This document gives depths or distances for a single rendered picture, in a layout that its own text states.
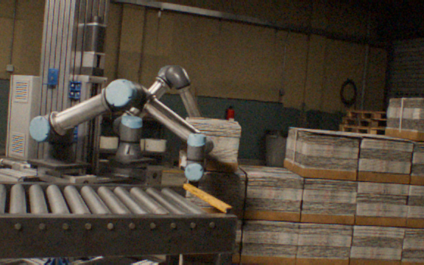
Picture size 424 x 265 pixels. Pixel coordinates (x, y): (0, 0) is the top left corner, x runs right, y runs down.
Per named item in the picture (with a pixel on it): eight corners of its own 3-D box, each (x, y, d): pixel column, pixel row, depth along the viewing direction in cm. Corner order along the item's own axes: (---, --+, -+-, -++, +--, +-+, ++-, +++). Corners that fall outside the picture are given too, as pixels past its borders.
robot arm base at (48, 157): (37, 160, 228) (38, 139, 227) (62, 158, 240) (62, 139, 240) (57, 164, 219) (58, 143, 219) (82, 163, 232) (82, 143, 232)
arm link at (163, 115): (125, 98, 226) (207, 160, 218) (115, 97, 215) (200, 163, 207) (138, 78, 224) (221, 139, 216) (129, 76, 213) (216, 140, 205)
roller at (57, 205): (59, 196, 183) (59, 184, 182) (72, 230, 139) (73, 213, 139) (46, 196, 181) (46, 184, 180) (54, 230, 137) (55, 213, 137)
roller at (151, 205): (133, 200, 194) (143, 193, 196) (167, 232, 151) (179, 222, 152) (126, 191, 193) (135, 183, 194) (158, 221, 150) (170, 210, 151)
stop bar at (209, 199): (190, 188, 200) (191, 183, 200) (234, 213, 160) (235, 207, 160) (182, 188, 199) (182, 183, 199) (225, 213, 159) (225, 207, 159)
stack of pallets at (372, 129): (381, 177, 960) (388, 113, 953) (419, 185, 876) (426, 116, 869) (332, 177, 900) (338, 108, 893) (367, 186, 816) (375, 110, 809)
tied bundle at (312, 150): (283, 167, 277) (286, 127, 275) (330, 171, 280) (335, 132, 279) (302, 178, 239) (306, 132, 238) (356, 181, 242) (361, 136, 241)
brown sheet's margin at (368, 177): (332, 170, 279) (333, 163, 279) (377, 173, 283) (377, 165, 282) (358, 180, 242) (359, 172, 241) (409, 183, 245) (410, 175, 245)
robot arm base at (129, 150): (110, 156, 269) (111, 138, 269) (128, 154, 282) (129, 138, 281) (129, 160, 261) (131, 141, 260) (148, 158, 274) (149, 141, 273)
